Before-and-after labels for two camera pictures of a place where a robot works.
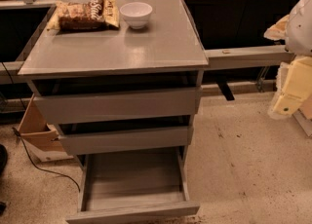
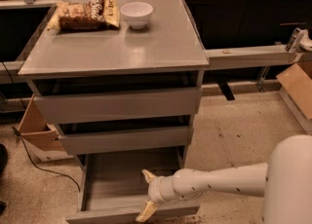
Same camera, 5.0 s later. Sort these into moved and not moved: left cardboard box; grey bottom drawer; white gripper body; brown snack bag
Moved: white gripper body
Not moved: grey bottom drawer; brown snack bag; left cardboard box
